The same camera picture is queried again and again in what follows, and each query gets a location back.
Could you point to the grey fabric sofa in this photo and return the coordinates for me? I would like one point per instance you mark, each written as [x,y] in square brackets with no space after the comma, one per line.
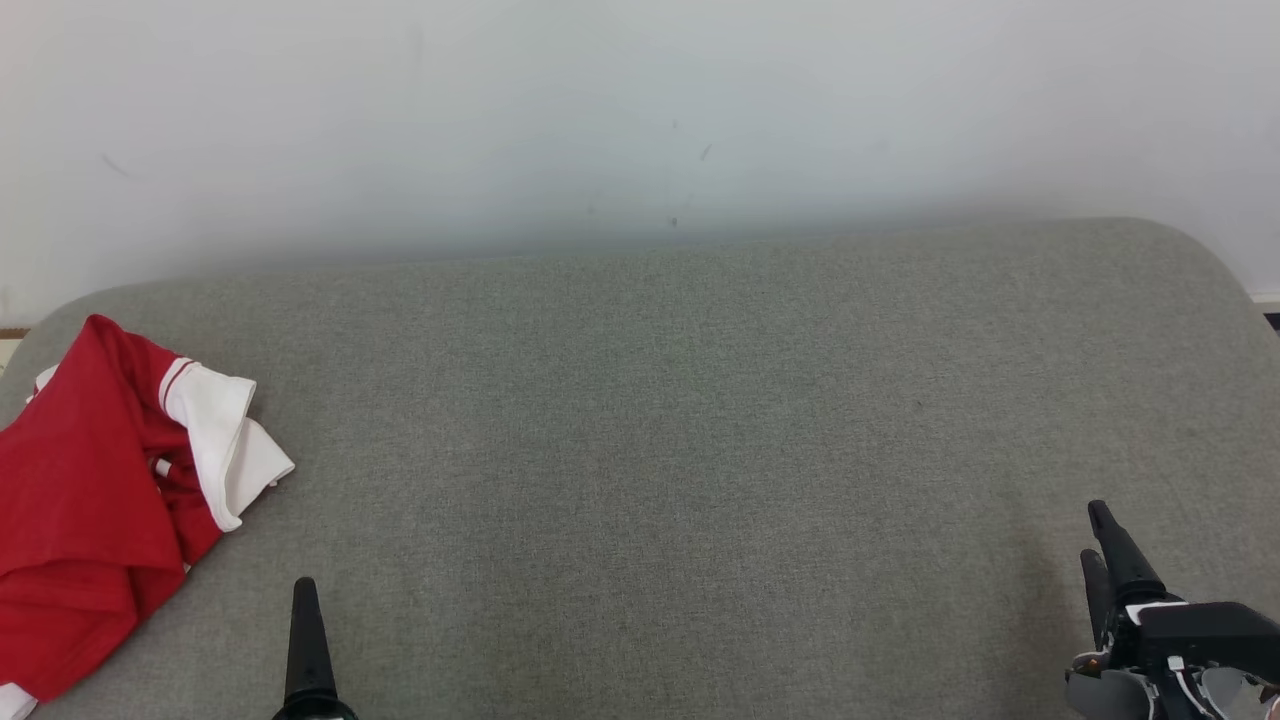
[650,450]

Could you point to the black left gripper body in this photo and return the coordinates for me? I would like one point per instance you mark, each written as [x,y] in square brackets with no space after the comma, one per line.
[315,711]

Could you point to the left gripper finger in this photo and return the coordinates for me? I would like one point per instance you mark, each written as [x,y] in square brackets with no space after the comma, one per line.
[307,650]

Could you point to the cream woven laundry basket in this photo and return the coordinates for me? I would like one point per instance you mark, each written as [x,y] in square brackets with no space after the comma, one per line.
[10,350]

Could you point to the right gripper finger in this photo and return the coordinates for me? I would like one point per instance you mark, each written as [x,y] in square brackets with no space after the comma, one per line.
[1125,560]
[1100,600]

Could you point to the red Bulls jersey white sleeves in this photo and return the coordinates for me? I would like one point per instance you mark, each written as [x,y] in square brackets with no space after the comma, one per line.
[90,450]

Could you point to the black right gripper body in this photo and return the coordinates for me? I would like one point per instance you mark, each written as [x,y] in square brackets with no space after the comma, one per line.
[1210,640]

